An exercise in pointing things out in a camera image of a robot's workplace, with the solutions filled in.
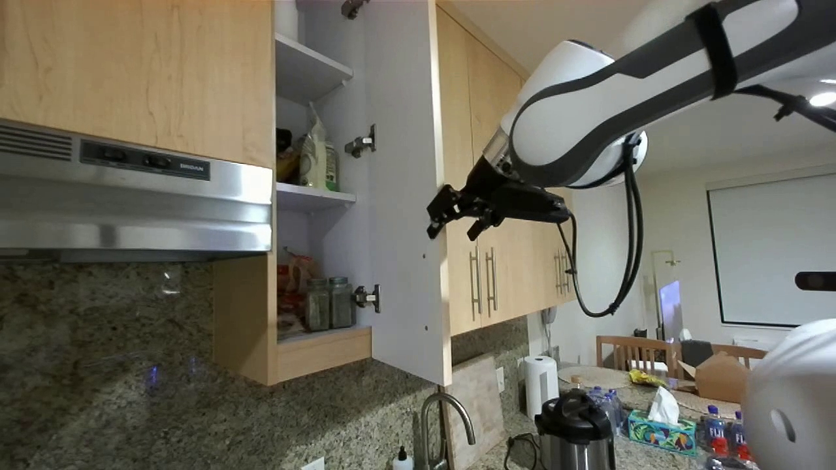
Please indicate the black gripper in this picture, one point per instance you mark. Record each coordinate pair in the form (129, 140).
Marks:
(493, 198)

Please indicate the light wood cabinet door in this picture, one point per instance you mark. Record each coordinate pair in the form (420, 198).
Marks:
(382, 115)

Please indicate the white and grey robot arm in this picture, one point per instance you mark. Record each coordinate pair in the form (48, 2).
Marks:
(579, 123)

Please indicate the far wood cabinet doors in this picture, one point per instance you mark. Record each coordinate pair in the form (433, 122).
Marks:
(511, 271)

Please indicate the white cabinet shelf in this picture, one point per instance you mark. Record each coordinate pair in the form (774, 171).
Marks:
(310, 198)

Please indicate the white paper towel roll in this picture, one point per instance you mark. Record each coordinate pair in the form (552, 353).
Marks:
(543, 382)

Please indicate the food items on shelves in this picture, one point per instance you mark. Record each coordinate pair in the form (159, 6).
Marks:
(312, 299)

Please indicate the chrome kitchen faucet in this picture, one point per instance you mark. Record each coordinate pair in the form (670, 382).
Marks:
(433, 431)

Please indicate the wooden dining chair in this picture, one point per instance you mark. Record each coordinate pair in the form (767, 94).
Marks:
(636, 353)

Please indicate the small white soap bottle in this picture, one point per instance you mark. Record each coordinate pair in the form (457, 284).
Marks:
(402, 460)

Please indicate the green tissue box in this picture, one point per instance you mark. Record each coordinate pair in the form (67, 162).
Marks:
(659, 425)

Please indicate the light wood cabinet above hood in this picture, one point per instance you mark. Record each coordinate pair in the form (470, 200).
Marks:
(177, 74)

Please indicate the white projector screen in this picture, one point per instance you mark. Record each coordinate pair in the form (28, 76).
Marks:
(764, 235)

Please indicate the cardboard box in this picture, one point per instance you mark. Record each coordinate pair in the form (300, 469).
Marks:
(722, 376)

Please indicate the water bottle red label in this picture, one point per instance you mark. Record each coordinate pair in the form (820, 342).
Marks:
(711, 431)

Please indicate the stainless steel range hood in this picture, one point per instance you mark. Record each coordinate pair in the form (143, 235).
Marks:
(69, 192)

